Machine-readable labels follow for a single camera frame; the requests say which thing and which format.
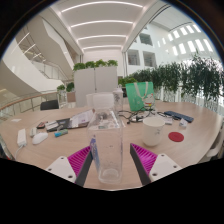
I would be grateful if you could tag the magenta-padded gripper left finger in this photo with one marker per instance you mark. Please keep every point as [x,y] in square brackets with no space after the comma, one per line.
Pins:
[58,168]

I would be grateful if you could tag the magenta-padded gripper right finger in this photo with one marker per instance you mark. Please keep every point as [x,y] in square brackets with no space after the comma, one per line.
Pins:
[163,166]

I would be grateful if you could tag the clear plastic water bottle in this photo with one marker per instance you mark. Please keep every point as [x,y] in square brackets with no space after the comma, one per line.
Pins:
[106,150]

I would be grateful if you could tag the flat round red coaster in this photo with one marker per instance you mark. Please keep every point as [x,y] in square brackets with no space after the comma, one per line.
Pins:
[176,137]

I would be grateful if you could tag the white printed cup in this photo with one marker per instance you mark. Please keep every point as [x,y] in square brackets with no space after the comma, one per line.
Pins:
[153,133]

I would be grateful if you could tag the white computer mouse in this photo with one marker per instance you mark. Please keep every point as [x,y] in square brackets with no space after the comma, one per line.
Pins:
[40,138]

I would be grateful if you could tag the teal marker pen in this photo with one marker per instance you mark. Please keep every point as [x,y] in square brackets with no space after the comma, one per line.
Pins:
[61,133]

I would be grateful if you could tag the small white charger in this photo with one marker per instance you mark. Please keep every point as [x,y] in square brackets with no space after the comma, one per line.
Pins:
[33,131]

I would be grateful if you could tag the black flat case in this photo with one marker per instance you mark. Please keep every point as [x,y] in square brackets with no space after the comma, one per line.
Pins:
[63,124]

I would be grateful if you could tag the small red black device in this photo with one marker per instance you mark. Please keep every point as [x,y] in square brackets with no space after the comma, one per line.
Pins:
[41,125]

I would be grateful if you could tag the clear plastic packet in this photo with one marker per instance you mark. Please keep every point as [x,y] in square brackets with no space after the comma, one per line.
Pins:
[183,123]

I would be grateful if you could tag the white power strip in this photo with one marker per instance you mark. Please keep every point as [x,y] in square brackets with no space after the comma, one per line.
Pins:
[21,137]

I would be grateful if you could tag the open booklet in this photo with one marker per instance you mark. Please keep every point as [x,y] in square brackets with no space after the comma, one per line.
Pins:
[81,119]

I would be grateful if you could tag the black chair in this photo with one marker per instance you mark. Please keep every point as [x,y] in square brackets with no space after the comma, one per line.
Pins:
[49,105]

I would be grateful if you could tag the white paper sheet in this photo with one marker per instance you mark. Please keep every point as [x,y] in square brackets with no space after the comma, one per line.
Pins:
[16,120]

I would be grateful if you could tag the white chair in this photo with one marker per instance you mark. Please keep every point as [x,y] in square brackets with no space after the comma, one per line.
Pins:
[89,100]

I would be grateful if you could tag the green tote bag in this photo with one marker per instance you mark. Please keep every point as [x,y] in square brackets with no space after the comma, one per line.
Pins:
[135,96]

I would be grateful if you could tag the glass railing wooden handrail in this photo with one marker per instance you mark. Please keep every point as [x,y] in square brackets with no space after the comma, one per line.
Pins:
[20,101]

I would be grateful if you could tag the brown planter with plants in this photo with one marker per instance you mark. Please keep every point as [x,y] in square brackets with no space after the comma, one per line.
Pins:
[70,91]

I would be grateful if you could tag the white cabinet with plants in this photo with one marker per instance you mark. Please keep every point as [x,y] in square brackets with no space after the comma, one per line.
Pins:
[85,85]

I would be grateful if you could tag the green hedge plant row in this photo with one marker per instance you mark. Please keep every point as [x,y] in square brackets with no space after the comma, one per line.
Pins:
[193,78]

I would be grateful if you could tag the ceiling light strips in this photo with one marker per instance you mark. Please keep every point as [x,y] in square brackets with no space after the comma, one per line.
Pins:
[101,22]

